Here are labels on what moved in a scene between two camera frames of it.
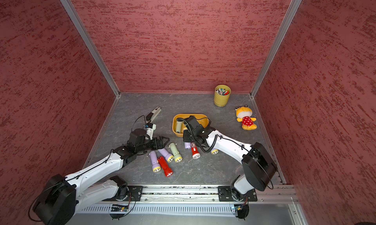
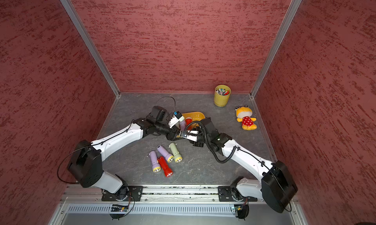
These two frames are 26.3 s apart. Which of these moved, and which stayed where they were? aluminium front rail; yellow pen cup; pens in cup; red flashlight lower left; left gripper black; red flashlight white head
Moved: left gripper black; red flashlight white head
Stayed: aluminium front rail; yellow pen cup; red flashlight lower left; pens in cup
